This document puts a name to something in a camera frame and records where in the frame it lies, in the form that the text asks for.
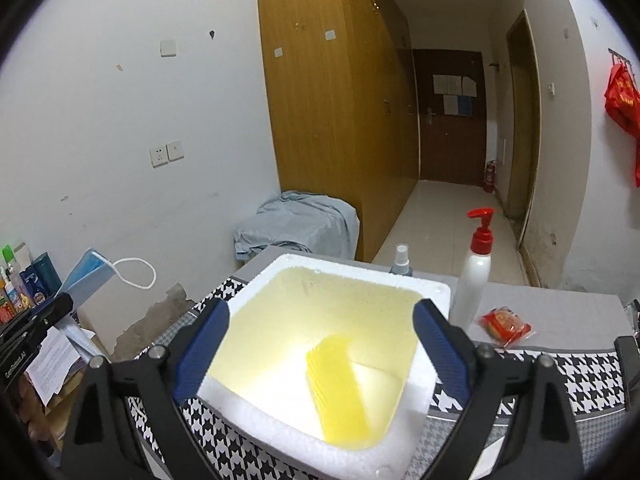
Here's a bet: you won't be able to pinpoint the red snack packet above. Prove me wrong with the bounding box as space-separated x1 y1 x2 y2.
479 307 533 348

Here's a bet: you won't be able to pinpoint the red plastic bag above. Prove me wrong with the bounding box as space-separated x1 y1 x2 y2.
604 62 640 186

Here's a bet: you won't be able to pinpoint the white wall socket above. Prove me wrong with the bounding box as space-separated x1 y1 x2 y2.
150 141 185 167

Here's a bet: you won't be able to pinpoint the clear spray bottle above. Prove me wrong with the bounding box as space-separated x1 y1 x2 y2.
389 244 415 277

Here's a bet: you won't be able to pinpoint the blue-grey cloth pile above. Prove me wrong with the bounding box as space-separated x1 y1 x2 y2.
234 191 360 263

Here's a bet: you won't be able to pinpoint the white foam box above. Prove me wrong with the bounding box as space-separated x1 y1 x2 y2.
172 254 452 480

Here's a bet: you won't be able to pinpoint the printed paper sheet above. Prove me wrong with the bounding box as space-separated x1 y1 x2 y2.
25 330 81 406

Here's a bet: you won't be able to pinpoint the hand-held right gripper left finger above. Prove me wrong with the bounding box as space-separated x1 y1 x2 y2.
60 297 232 480

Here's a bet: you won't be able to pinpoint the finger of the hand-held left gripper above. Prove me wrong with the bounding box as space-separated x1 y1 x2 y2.
20 292 76 335

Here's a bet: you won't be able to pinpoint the paper notices on door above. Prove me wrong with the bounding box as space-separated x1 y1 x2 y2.
432 74 476 116

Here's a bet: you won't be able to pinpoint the yellow comb-like object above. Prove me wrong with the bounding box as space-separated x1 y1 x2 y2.
306 336 373 445

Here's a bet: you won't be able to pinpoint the houndstooth table cloth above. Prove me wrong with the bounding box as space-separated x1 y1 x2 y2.
125 245 640 480

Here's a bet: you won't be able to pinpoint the blue face mask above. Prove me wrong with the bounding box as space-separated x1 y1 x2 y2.
55 247 157 331

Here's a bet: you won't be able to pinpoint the white red pump bottle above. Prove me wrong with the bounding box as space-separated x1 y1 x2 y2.
450 207 496 328

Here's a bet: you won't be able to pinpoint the light wooden side door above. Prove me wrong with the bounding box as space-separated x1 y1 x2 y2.
505 10 543 251

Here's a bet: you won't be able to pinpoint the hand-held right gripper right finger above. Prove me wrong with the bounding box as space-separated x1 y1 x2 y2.
411 297 583 480

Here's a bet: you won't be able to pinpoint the dark brown entrance door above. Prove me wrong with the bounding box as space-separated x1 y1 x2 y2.
412 49 488 186

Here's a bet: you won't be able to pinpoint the wooden wardrobe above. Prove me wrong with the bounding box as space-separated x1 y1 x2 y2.
256 0 420 263

